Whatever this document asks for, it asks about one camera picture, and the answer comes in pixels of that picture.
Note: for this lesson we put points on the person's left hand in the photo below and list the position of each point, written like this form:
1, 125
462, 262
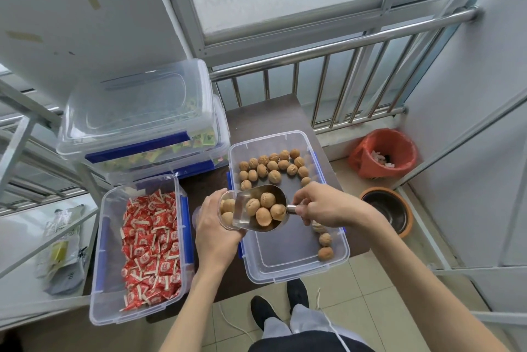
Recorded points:
216, 244

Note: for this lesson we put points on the person's right hand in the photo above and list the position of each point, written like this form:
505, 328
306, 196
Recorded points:
335, 207

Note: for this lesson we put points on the person's left thumb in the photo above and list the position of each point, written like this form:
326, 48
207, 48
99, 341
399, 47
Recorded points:
238, 233

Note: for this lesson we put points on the clear plastic cup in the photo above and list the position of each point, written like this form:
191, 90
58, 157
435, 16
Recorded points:
224, 199

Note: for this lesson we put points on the metal scoop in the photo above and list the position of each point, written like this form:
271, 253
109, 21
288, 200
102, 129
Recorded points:
280, 195

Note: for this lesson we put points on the person's left forearm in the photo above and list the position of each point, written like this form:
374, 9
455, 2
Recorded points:
201, 306

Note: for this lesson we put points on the person's right forearm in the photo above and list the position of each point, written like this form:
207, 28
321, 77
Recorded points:
416, 277

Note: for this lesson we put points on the brown single walnut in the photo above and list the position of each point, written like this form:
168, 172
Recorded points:
263, 217
325, 253
227, 205
325, 239
278, 211
267, 199
227, 219
252, 207
318, 227

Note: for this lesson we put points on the clear bin with blue clips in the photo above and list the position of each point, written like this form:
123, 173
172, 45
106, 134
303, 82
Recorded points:
108, 240
288, 257

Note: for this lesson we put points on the group of walnuts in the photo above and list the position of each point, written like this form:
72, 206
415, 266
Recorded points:
271, 168

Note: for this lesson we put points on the person's black left shoe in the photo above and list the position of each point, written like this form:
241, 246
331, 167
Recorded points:
263, 310

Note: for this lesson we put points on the person's black shoe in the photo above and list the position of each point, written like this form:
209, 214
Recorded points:
297, 294
263, 310

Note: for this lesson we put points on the clear lidded storage box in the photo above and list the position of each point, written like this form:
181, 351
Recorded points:
206, 158
136, 109

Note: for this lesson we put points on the person's black right shoe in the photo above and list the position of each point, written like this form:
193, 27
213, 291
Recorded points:
297, 294

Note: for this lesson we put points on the pile of red candy packets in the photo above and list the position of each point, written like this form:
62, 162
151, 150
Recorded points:
152, 249

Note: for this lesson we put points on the pile of green candy packets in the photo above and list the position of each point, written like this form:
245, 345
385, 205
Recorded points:
197, 140

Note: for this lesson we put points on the person's grey trousers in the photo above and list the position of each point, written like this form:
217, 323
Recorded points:
304, 335

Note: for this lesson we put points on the brown round pot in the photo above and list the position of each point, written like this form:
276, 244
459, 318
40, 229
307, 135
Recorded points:
387, 209

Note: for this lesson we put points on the bin with red bag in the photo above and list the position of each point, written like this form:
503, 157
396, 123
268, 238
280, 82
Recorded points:
383, 154

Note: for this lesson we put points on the heap of plastic bags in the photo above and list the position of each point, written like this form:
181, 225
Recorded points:
61, 249

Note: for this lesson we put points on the grey metal shelf rack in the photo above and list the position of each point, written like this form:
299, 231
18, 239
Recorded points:
24, 183

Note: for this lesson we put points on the steel window railing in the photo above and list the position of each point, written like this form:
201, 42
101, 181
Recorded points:
362, 41

